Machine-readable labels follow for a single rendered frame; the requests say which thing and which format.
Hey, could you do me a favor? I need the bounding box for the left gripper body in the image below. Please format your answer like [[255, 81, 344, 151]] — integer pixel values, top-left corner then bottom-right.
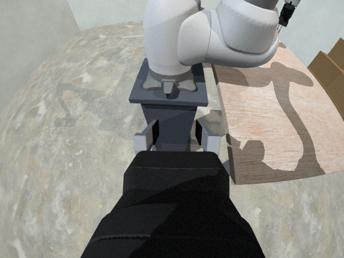
[[279, 0, 300, 27]]

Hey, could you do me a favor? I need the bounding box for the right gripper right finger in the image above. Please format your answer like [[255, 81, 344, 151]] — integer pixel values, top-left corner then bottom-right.
[[195, 120, 221, 157]]

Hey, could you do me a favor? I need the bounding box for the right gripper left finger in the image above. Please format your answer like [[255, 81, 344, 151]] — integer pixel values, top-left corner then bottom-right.
[[133, 120, 159, 156]]

